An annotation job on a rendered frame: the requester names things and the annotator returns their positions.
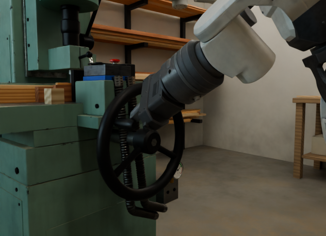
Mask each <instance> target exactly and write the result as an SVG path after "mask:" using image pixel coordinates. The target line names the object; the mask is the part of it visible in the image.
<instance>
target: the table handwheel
mask: <svg viewBox="0 0 326 236"><path fill-rule="evenodd" d="M142 84H143V82H141V83H136V84H133V85H130V86H128V87H126V88H125V89H123V90H122V91H121V92H120V93H118V94H117V95H116V96H115V98H114V99H113V100H112V101H111V103H110V104H109V105H108V107H107V109H106V111H105V113H104V115H103V117H102V119H101V122H100V125H99V129H98V135H97V143H96V153H97V162H98V167H99V171H100V174H101V176H102V178H103V180H104V182H105V183H106V185H107V186H108V187H109V189H110V190H111V191H112V192H113V193H115V194H116V195H117V196H119V197H121V198H123V199H126V200H129V201H142V200H146V199H149V198H151V197H153V196H155V195H156V194H158V193H159V192H160V191H162V190H163V189H164V188H165V187H166V186H167V185H168V183H169V182H170V181H171V179H172V178H173V176H174V175H175V173H176V171H177V169H178V167H179V164H180V161H181V158H182V154H183V149H184V142H185V127H184V120H183V116H182V112H181V111H180V112H178V113H177V114H175V115H174V116H172V117H173V121H174V126H175V143H174V149H173V152H171V151H170V150H168V149H166V148H164V147H163V146H161V145H160V144H161V137H160V134H159V133H158V132H157V131H152V130H150V129H148V128H146V127H144V126H143V128H141V129H139V130H137V131H136V132H131V131H128V133H127V134H128V135H127V136H126V137H127V138H126V142H127V144H128V145H130V146H133V147H134V150H133V151H132V152H131V153H130V154H129V155H128V157H127V158H126V159H125V160H124V161H123V162H122V163H121V164H120V165H119V166H118V167H117V168H116V169H115V170H114V169H113V167H112V164H111V159H110V142H115V143H120V141H119V140H120V138H119V137H120V136H119V133H118V132H119V130H117V129H113V125H114V121H115V120H116V118H117V116H118V114H119V112H120V111H121V109H122V108H123V107H124V105H125V104H126V103H127V102H128V101H130V100H131V99H132V98H134V97H136V96H138V95H141V92H142ZM143 125H144V124H143ZM157 151H159V152H161V153H163V154H165V155H166V156H168V157H170V158H171V159H170V162H169V164H168V166H167V168H166V169H165V171H164V172H163V174H162V175H161V176H160V178H159V179H158V180H157V181H155V182H154V183H153V184H151V185H149V186H147V187H145V188H141V189H134V188H130V187H127V186H126V185H124V184H123V183H122V182H121V181H120V180H119V179H118V176H119V175H120V174H121V173H122V172H123V171H124V170H125V169H126V167H127V166H128V165H129V164H130V163H131V162H132V161H133V160H134V159H135V158H136V157H137V156H138V155H139V154H140V153H146V154H154V153H156V152H157Z"/></svg>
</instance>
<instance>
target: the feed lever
mask: <svg viewBox="0 0 326 236"><path fill-rule="evenodd" d="M100 2H101V0H98V6H99V5H100ZM97 11H98V9H97V10H95V11H93V13H92V16H91V19H90V22H89V25H88V28H87V31H86V34H80V35H79V41H80V46H81V47H88V48H89V50H91V49H92V48H93V46H94V39H93V37H92V36H91V35H89V34H90V31H91V28H92V26H93V23H94V20H95V17H96V14H97Z"/></svg>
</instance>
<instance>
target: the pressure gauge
mask: <svg viewBox="0 0 326 236"><path fill-rule="evenodd" d="M178 169H179V170H178V171H176V173H175V175H174V176H173V178H172V179H171V181H170V183H173V182H174V179H178V178H180V177H181V175H182V173H183V164H182V162H180V164H179V167H178Z"/></svg>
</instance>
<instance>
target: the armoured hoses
mask: <svg viewBox="0 0 326 236"><path fill-rule="evenodd" d="M113 80H114V88H115V89H114V90H115V95H117V94H118V93H120V92H121V91H122V90H123V89H124V88H123V85H124V83H123V76H113ZM125 81H126V83H127V84H126V85H127V87H128V86H130V85H133V84H135V77H134V76H129V77H125ZM136 99H137V98H136V97H134V98H132V99H131V100H130V101H128V103H129V112H130V113H131V111H132V110H133V109H134V108H135V107H136V106H137V100H136ZM125 110H126V109H125V106H124V107H123V108H122V109H121V111H120V112H119V114H118V116H117V118H118V119H125V118H126V111H125ZM130 113H129V114H130ZM139 129H140V124H139V122H137V128H136V129H135V130H134V131H133V132H136V131H137V130H139ZM118 130H119V132H118V133H119V136H120V137H119V138H120V140H119V141H120V148H121V149H120V150H121V158H122V159H121V160H122V162H123V161H124V160H125V159H126V158H127V157H128V155H129V154H130V153H129V152H130V151H129V150H130V149H129V145H128V144H127V142H126V138H127V137H126V136H127V135H128V134H127V133H128V131H127V130H124V129H120V128H118ZM143 161H144V159H143V153H140V154H139V155H138V156H137V157H136V158H135V162H136V163H135V164H136V171H137V178H138V179H137V180H138V189H141V188H145V187H146V186H147V185H146V184H147V183H146V178H145V177H146V176H145V169H144V168H145V167H144V162H143ZM123 178H124V179H123V180H124V185H126V186H127V187H130V188H133V182H132V181H133V180H132V170H131V163H130V164H129V165H128V166H127V167H126V169H125V170H124V171H123ZM125 202H126V208H127V211H128V212H129V213H130V214H131V215H133V216H137V217H142V218H147V219H152V220H156V219H158V217H159V214H158V212H162V213H164V212H166V211H167V206H166V205H165V204H162V203H157V202H152V201H149V200H148V199H146V200H142V201H140V203H141V206H142V207H143V208H140V207H137V206H135V201H129V200H125ZM157 211H158V212H157Z"/></svg>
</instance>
